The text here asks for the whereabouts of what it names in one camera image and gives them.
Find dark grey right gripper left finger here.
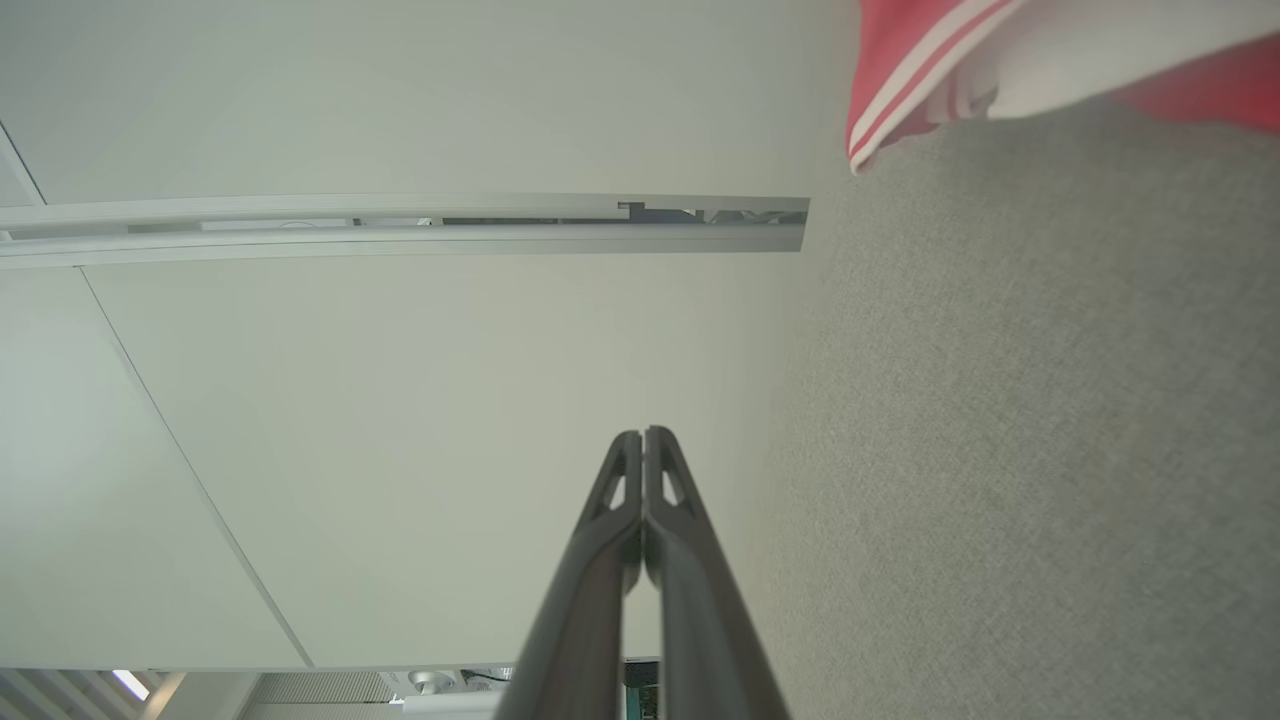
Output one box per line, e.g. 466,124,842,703
494,430,644,720

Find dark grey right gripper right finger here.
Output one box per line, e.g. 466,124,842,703
642,426,792,720

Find red T-shirt white sleeves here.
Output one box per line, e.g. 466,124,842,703
844,0,1280,177

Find white device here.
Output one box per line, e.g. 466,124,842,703
383,666,515,720

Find grey fabric sofa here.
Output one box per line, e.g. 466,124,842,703
735,93,1280,720

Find grey metal wall post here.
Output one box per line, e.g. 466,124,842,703
0,192,811,272

